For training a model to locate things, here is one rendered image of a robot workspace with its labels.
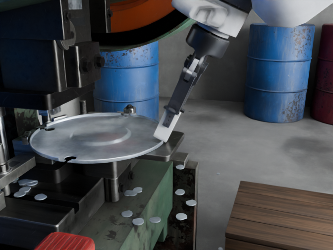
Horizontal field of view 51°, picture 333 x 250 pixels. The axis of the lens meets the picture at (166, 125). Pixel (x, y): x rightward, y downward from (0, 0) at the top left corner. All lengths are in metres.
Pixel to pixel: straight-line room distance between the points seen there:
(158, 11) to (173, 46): 3.08
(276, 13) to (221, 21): 0.12
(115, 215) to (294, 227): 0.71
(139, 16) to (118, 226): 0.60
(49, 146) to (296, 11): 0.51
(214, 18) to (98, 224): 0.44
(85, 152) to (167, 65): 3.50
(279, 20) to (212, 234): 1.38
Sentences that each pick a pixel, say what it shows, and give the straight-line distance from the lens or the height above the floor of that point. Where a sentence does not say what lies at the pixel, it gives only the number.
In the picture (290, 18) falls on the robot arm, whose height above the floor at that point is 1.03.
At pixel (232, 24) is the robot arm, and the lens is 0.62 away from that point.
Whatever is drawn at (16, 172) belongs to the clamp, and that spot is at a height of 0.75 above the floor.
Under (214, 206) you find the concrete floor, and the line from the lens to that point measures 1.99.
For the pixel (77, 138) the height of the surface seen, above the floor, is 0.79.
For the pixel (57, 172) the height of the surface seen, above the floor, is 0.73.
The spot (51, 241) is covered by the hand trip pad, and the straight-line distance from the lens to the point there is 0.49.
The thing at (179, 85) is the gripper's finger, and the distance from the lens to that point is 0.63.
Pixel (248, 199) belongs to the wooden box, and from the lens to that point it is 1.39.
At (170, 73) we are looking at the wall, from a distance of 4.15.
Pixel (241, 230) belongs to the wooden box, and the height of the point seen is 0.35.
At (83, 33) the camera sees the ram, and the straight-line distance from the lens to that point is 0.78.
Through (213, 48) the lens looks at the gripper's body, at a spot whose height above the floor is 0.98.
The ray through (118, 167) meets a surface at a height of 0.73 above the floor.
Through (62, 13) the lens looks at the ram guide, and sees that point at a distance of 0.64.
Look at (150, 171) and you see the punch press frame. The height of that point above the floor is 0.65.
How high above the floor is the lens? 1.05
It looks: 19 degrees down
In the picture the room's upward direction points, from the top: straight up
